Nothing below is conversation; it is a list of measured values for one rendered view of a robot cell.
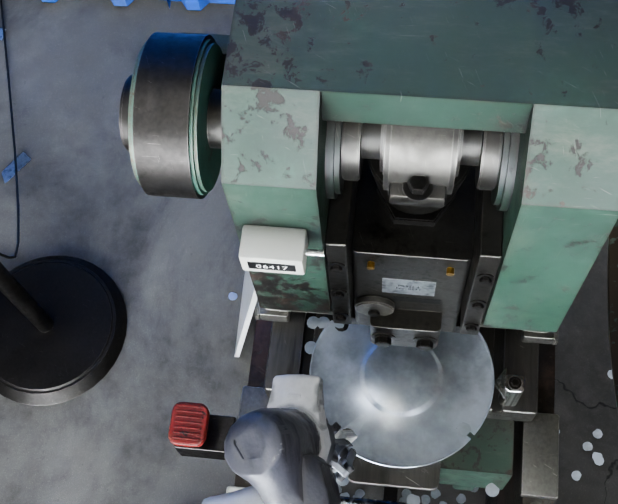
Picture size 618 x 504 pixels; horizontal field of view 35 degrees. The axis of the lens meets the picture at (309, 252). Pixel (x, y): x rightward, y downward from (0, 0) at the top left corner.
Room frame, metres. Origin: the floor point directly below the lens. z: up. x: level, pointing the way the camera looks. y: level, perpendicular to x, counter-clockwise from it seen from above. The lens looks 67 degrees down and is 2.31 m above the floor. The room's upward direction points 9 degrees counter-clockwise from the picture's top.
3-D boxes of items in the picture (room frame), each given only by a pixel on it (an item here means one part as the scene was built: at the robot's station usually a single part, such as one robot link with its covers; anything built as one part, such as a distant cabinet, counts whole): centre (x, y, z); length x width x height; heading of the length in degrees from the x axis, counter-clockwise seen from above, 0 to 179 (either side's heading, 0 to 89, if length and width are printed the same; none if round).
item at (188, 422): (0.40, 0.23, 0.72); 0.07 x 0.06 x 0.08; 166
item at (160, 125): (0.62, 0.09, 1.31); 0.22 x 0.12 x 0.22; 166
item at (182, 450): (0.39, 0.21, 0.62); 0.10 x 0.06 x 0.20; 76
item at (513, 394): (0.37, -0.28, 0.75); 0.03 x 0.03 x 0.10; 76
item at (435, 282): (0.50, -0.13, 1.04); 0.17 x 0.15 x 0.30; 166
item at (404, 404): (0.42, -0.11, 0.78); 0.29 x 0.29 x 0.01
